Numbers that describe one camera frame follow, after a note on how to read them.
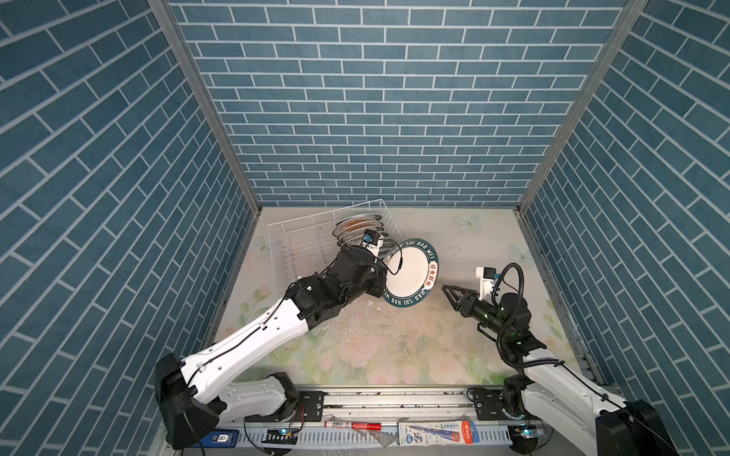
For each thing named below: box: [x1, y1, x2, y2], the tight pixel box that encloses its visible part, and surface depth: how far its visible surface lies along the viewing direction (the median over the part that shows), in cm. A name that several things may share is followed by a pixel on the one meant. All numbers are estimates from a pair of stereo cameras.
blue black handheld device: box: [191, 428, 240, 449], surface depth 68 cm
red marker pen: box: [324, 420, 383, 431], surface depth 72 cm
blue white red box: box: [397, 419, 481, 447], surface depth 71 cm
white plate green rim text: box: [383, 238, 440, 308], surface depth 80 cm
